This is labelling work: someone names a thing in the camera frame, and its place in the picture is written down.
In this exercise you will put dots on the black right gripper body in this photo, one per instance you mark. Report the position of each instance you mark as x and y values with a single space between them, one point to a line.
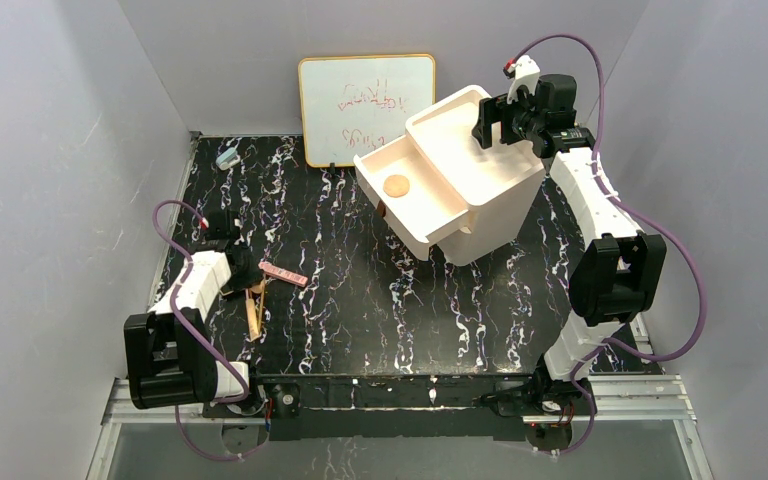
490 120

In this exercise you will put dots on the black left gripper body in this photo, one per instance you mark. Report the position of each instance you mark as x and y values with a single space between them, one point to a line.
251 283

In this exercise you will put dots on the teardrop orange makeup sponge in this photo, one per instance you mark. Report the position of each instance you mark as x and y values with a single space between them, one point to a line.
258 289

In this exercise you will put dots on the pink lipstick box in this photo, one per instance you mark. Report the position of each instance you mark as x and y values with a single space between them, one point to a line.
282 274

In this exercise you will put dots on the white drawer organizer box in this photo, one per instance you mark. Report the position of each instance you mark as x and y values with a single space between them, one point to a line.
498 184

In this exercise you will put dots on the white top drawer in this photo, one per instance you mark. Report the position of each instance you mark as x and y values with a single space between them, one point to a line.
429 213

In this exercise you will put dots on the round orange makeup sponge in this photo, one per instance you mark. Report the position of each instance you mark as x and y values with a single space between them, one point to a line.
396 186

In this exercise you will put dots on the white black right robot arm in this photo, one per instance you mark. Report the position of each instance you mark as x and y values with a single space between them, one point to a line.
617 277

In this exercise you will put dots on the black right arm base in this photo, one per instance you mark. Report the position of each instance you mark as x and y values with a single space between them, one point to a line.
537 394

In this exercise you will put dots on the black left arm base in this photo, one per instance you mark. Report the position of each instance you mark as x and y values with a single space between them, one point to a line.
272 397

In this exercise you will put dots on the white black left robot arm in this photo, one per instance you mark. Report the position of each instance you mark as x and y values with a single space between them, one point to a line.
169 359

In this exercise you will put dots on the thin wooden makeup pencil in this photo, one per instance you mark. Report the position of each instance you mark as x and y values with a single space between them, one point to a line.
260 301

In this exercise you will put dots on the light blue small stapler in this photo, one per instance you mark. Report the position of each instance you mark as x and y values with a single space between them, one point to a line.
227 159

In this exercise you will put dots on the yellow framed whiteboard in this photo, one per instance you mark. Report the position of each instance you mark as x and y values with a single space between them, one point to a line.
353 105

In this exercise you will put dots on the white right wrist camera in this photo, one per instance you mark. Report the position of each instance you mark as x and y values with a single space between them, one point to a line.
523 72

